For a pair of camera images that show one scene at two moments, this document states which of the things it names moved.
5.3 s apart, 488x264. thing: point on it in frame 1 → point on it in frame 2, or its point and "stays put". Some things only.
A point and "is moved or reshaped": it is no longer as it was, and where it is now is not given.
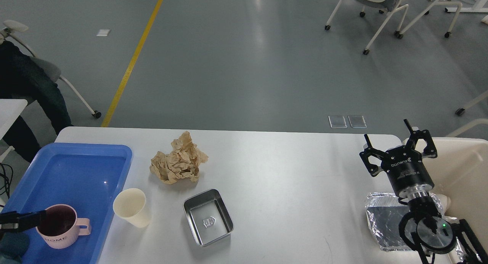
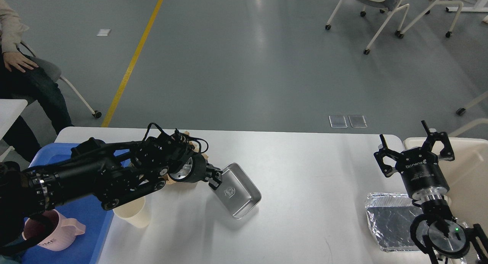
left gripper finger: x=14 y=221 → x=213 y=176
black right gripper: x=404 y=165 → x=422 y=174
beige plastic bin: x=460 y=172 stays put
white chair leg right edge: x=460 y=111 stays put
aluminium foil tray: x=384 y=211 stays put
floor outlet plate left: x=337 y=122 stays put
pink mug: x=60 y=228 is moved or reshaped
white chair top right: x=387 y=0 stays put
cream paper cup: x=129 y=205 stays put
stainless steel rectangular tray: x=209 y=216 → x=237 y=190
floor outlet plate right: x=357 y=121 stays put
